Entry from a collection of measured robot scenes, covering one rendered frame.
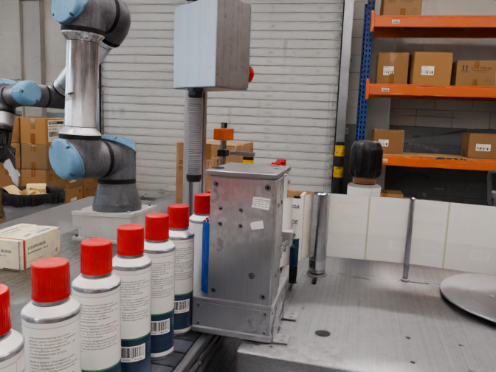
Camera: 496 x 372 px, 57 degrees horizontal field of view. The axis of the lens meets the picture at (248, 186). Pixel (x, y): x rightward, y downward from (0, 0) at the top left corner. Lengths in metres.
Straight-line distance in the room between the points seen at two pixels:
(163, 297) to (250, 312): 0.14
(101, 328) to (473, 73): 4.78
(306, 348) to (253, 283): 0.13
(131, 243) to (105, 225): 0.88
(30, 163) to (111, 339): 4.45
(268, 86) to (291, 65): 0.36
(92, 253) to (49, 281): 0.07
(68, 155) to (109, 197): 0.20
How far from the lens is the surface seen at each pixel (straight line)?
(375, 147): 1.18
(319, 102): 5.51
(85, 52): 1.37
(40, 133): 4.87
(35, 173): 4.94
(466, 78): 5.07
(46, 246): 1.33
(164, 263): 0.65
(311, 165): 5.54
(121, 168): 1.45
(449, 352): 0.81
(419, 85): 4.87
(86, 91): 1.37
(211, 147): 1.76
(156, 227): 0.64
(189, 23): 1.10
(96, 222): 1.47
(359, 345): 0.77
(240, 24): 1.05
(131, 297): 0.59
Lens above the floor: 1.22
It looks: 8 degrees down
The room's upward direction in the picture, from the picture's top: 2 degrees clockwise
